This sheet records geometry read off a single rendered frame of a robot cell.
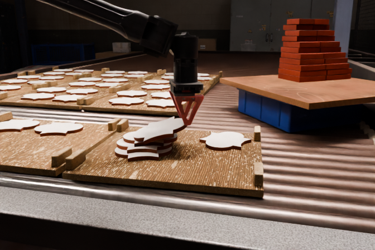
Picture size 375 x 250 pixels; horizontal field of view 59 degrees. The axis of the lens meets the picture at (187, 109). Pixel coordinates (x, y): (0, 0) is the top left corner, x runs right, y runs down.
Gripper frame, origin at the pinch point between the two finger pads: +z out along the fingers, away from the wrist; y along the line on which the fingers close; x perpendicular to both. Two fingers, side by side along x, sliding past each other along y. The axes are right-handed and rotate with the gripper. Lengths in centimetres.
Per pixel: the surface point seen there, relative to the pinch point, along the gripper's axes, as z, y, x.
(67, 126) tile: 6.8, -22.7, -31.1
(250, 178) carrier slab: 8.0, 18.9, 9.6
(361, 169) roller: 9.9, 14.7, 38.4
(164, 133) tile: 2.2, 4.0, -5.5
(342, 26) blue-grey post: -27, -121, 128
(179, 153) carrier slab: 7.9, 2.3, -1.7
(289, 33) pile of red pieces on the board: -21, -40, 47
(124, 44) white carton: -1, -678, -7
